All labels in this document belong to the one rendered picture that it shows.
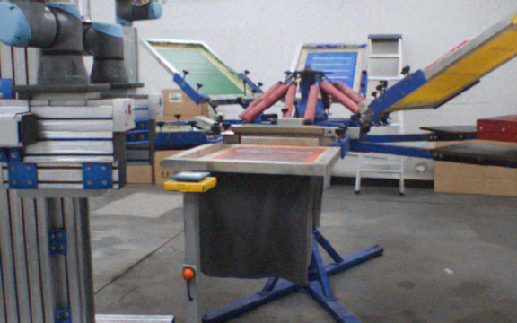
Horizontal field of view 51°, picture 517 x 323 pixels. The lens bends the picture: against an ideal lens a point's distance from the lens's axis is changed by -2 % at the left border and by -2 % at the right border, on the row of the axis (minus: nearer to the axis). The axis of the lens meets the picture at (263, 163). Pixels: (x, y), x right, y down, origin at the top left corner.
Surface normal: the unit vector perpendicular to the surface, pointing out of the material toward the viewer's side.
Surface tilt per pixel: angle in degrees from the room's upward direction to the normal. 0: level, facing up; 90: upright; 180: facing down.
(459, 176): 78
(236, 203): 92
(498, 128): 90
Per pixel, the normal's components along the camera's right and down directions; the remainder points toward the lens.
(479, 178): -0.22, -0.11
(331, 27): -0.23, 0.15
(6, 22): -0.44, 0.27
